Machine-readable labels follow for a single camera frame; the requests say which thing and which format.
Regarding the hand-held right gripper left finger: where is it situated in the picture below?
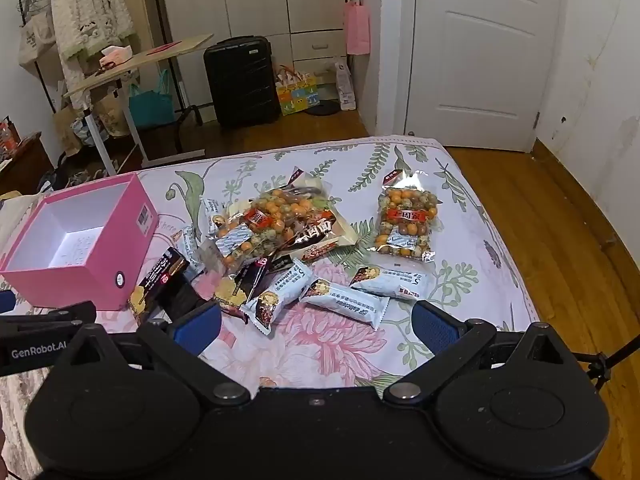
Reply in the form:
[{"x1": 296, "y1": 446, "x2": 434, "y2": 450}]
[{"x1": 42, "y1": 301, "x2": 251, "y2": 406}]

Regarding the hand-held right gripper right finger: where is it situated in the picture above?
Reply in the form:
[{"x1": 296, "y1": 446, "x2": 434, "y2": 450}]
[{"x1": 383, "y1": 301, "x2": 594, "y2": 405}]

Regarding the pink cardboard box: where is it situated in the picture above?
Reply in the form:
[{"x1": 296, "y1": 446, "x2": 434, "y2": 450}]
[{"x1": 0, "y1": 172, "x2": 160, "y2": 312}]

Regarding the clear bag of coated nuts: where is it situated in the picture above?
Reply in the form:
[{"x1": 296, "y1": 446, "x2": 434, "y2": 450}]
[
  {"x1": 210, "y1": 167, "x2": 333, "y2": 281},
  {"x1": 367, "y1": 169, "x2": 443, "y2": 263}
]

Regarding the white snack packet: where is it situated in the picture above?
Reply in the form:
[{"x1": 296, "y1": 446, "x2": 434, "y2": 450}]
[
  {"x1": 240, "y1": 259, "x2": 315, "y2": 335},
  {"x1": 299, "y1": 280, "x2": 390, "y2": 331},
  {"x1": 349, "y1": 264, "x2": 430, "y2": 302},
  {"x1": 177, "y1": 225, "x2": 202, "y2": 271},
  {"x1": 204, "y1": 197, "x2": 227, "y2": 232}
]

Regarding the dark red snack packet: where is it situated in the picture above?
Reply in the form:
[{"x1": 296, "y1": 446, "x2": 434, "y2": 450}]
[{"x1": 215, "y1": 255, "x2": 281, "y2": 321}]

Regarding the white printed paper sheet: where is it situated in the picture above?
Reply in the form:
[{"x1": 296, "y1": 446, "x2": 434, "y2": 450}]
[{"x1": 50, "y1": 227, "x2": 107, "y2": 269}]

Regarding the cream cloth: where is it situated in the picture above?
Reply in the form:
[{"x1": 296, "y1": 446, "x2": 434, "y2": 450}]
[{"x1": 0, "y1": 192, "x2": 51, "y2": 241}]

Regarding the gold and black snack packet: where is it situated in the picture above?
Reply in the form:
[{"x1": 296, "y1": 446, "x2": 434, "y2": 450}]
[{"x1": 280, "y1": 210, "x2": 371, "y2": 267}]

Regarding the dark wooden cabinet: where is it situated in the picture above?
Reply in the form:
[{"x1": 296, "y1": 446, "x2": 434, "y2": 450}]
[{"x1": 0, "y1": 132, "x2": 53, "y2": 196}]

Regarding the black tripod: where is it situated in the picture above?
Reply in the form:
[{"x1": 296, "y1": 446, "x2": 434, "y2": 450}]
[{"x1": 570, "y1": 332, "x2": 640, "y2": 391}]

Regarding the brown paper bag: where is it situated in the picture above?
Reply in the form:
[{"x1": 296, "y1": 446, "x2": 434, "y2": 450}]
[{"x1": 52, "y1": 105, "x2": 83, "y2": 156}]

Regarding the beige patterned bag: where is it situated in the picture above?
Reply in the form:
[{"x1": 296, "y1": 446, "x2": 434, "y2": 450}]
[{"x1": 95, "y1": 95, "x2": 133, "y2": 137}]

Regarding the black clothes rack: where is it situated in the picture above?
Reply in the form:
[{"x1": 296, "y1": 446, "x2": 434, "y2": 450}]
[{"x1": 17, "y1": 0, "x2": 216, "y2": 128}]

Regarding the teal bag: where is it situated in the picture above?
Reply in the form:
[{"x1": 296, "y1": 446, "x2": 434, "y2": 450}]
[{"x1": 127, "y1": 69, "x2": 176, "y2": 130}]

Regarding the colourful tissue box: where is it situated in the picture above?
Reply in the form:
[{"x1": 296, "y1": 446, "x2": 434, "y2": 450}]
[{"x1": 275, "y1": 65, "x2": 321, "y2": 117}]

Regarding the black round base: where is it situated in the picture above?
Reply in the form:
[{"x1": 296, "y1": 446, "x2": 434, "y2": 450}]
[{"x1": 302, "y1": 100, "x2": 341, "y2": 117}]

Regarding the black suitcase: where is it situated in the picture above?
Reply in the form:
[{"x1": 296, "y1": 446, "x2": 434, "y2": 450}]
[{"x1": 202, "y1": 36, "x2": 282, "y2": 130}]

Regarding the white plastic bag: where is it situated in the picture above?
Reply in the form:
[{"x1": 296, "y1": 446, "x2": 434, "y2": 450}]
[{"x1": 335, "y1": 62, "x2": 357, "y2": 111}]

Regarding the canvas tote bag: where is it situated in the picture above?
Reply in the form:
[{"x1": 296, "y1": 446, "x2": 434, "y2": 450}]
[{"x1": 19, "y1": 10, "x2": 56, "y2": 66}]

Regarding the pink tissue box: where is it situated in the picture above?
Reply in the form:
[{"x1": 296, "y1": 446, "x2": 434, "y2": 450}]
[{"x1": 99, "y1": 46, "x2": 133, "y2": 68}]

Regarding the white door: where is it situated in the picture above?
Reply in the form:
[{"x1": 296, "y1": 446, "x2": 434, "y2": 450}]
[{"x1": 404, "y1": 0, "x2": 563, "y2": 153}]

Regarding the white fuzzy cardigan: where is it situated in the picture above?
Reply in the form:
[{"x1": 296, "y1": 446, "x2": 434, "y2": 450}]
[{"x1": 50, "y1": 0, "x2": 138, "y2": 111}]

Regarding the pink paper bag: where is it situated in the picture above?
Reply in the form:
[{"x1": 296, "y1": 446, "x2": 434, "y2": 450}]
[{"x1": 343, "y1": 0, "x2": 372, "y2": 56}]

